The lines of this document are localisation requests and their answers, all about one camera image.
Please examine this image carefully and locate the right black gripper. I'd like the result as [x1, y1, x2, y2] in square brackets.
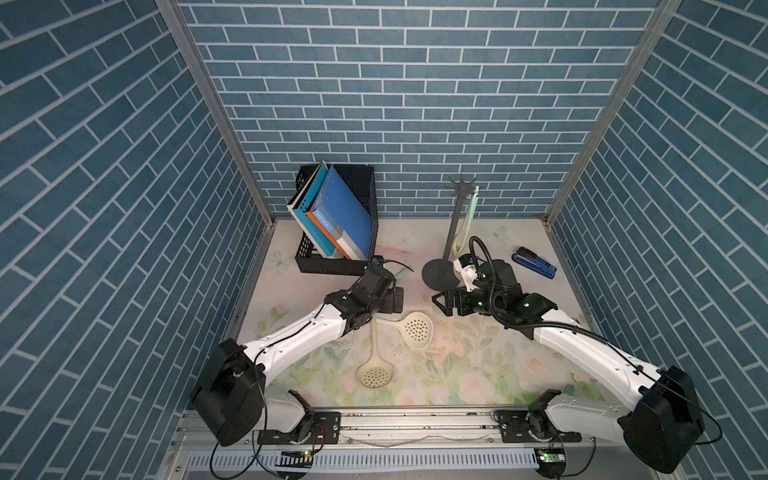
[431, 285, 502, 318]

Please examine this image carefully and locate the dark grey utensil rack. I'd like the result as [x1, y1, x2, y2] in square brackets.
[421, 175, 476, 292]

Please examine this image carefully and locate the vertical mint skimmer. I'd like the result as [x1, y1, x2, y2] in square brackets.
[357, 320, 394, 390]

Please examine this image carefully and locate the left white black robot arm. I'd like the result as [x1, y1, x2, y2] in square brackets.
[190, 257, 404, 446]

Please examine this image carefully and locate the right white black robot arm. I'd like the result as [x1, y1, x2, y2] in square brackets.
[432, 261, 705, 474]

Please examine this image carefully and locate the black perforated file basket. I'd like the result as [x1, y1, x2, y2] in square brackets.
[295, 164, 378, 276]

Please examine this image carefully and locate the blue black stapler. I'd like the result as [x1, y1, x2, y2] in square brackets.
[511, 247, 557, 279]

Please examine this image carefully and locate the blue book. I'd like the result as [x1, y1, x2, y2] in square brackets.
[311, 167, 372, 261]

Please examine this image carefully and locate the orange book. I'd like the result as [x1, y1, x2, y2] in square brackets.
[308, 210, 357, 260]

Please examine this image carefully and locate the teal notebook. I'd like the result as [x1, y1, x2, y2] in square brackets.
[287, 163, 336, 258]

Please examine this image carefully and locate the diagonal mint handled skimmer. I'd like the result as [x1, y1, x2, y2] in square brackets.
[395, 266, 414, 281]

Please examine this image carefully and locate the wooden handled cream skimmer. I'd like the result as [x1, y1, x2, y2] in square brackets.
[376, 311, 434, 350]

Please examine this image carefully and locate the aluminium front rail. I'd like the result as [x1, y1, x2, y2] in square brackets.
[158, 406, 660, 479]

